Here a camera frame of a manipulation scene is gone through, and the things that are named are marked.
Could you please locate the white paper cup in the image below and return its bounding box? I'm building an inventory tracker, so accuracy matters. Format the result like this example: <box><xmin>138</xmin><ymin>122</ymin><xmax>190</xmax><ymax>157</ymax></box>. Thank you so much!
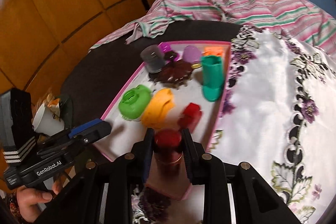
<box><xmin>33</xmin><ymin>104</ymin><xmax>65</xmax><ymax>136</ymax></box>

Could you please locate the pink green striped cloth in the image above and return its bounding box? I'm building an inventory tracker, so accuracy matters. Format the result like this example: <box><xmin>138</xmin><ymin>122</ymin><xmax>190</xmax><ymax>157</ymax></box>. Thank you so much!
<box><xmin>91</xmin><ymin>0</ymin><xmax>335</xmax><ymax>57</ymax></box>

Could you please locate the dark brown pumpkin-shaped container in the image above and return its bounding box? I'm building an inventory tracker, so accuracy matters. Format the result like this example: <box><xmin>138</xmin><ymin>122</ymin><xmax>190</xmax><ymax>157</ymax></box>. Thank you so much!
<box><xmin>149</xmin><ymin>51</ymin><xmax>194</xmax><ymax>89</ymax></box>

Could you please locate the orange plastic toy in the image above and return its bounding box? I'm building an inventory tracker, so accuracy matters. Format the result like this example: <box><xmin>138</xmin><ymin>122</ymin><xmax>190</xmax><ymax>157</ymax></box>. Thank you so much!
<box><xmin>141</xmin><ymin>88</ymin><xmax>175</xmax><ymax>129</ymax></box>

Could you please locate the orange building block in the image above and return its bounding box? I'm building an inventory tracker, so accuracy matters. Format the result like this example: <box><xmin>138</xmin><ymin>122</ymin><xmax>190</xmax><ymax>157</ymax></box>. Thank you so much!
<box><xmin>203</xmin><ymin>46</ymin><xmax>225</xmax><ymax>57</ymax></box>

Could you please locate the wooden panel cabinet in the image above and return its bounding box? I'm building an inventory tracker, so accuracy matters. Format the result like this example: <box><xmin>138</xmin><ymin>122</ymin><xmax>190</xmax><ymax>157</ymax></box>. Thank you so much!
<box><xmin>1</xmin><ymin>0</ymin><xmax>155</xmax><ymax>102</ymax></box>

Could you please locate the pink-rimmed white tray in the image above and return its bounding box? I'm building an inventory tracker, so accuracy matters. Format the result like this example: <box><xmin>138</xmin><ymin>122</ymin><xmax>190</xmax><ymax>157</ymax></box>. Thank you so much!
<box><xmin>93</xmin><ymin>40</ymin><xmax>232</xmax><ymax>201</ymax></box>

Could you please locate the red building block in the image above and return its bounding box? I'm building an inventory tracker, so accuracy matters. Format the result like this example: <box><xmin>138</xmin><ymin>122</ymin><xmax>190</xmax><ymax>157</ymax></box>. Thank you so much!
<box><xmin>177</xmin><ymin>103</ymin><xmax>203</xmax><ymax>134</ymax></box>

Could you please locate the person's left hand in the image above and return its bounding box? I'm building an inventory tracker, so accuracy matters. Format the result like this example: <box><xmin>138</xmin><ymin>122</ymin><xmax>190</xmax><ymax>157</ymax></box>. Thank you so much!
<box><xmin>17</xmin><ymin>178</ymin><xmax>63</xmax><ymax>223</ymax></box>

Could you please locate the teal plastic boot holder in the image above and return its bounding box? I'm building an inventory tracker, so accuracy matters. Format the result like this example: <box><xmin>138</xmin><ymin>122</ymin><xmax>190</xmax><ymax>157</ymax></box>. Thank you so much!
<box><xmin>201</xmin><ymin>55</ymin><xmax>224</xmax><ymax>102</ymax></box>

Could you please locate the clear grey plastic cup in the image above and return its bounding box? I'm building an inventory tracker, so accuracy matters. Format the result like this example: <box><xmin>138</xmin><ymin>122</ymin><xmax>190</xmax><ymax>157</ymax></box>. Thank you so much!
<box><xmin>140</xmin><ymin>45</ymin><xmax>166</xmax><ymax>73</ymax></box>

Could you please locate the green plastic plug-in device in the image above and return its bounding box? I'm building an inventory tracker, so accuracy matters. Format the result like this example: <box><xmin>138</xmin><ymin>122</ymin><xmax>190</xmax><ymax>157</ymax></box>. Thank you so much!
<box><xmin>118</xmin><ymin>85</ymin><xmax>152</xmax><ymax>121</ymax></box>

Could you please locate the white floral embroidered tablecloth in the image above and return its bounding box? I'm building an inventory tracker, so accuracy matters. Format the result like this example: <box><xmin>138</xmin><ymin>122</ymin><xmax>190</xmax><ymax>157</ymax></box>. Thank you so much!
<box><xmin>131</xmin><ymin>24</ymin><xmax>336</xmax><ymax>224</ymax></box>

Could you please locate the magenta perforated plastic toy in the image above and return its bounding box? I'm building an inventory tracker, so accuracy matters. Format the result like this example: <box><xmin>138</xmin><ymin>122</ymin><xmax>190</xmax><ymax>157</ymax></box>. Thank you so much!
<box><xmin>158</xmin><ymin>42</ymin><xmax>172</xmax><ymax>55</ymax></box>

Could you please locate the dark red cylindrical container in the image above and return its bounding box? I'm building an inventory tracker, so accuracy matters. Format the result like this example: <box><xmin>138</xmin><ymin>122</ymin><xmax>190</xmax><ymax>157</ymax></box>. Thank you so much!
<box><xmin>154</xmin><ymin>128</ymin><xmax>182</xmax><ymax>179</ymax></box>

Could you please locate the lilac oval plastic toy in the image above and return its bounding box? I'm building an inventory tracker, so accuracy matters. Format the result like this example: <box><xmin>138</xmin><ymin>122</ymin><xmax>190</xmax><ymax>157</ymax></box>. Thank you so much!
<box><xmin>182</xmin><ymin>45</ymin><xmax>202</xmax><ymax>69</ymax></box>

